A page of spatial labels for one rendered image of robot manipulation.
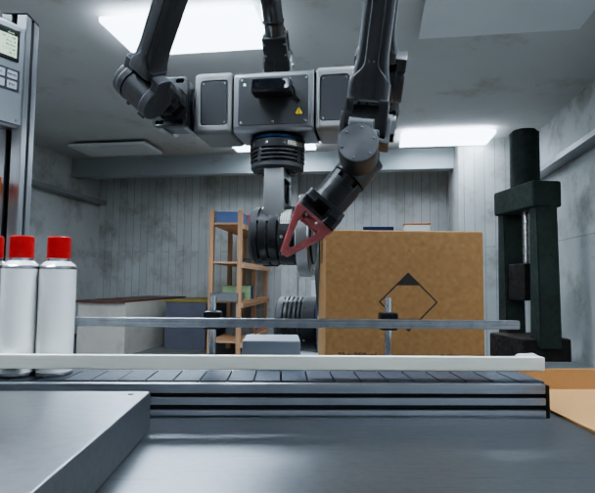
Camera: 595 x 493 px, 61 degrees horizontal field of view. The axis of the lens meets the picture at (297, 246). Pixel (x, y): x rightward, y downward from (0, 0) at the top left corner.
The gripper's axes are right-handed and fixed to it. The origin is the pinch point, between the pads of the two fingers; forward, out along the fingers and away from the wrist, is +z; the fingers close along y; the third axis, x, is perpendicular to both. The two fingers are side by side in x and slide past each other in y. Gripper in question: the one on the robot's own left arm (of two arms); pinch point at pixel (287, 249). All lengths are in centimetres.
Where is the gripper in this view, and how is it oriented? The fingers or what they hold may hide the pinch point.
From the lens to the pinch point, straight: 77.6
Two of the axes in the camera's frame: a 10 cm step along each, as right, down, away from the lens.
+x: 7.6, 6.5, -0.2
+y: 0.3, -0.6, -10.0
